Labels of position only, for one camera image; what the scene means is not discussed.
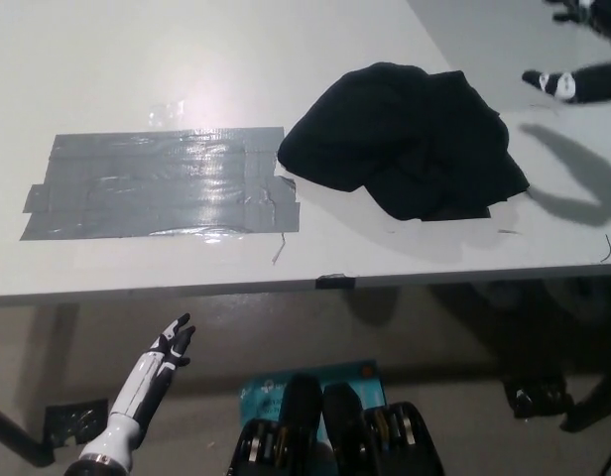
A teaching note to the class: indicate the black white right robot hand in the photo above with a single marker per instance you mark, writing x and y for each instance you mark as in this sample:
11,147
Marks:
590,84

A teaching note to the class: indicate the black t-shirt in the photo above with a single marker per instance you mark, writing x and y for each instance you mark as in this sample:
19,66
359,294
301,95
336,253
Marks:
409,144

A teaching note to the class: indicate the black tape square patch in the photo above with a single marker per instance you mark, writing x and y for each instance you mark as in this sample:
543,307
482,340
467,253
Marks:
476,215

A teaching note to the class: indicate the clear tape piece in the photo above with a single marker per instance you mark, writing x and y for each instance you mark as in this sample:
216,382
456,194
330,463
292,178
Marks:
166,111

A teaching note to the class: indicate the black metal bar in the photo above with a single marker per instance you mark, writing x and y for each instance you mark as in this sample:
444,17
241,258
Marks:
18,439

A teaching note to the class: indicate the grey duct tape patch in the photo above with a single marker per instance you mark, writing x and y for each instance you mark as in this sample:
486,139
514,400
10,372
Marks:
152,188

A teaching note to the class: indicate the black stand leg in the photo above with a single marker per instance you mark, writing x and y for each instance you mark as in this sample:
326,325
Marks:
595,404

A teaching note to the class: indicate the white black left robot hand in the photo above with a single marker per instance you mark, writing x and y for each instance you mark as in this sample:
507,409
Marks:
147,382

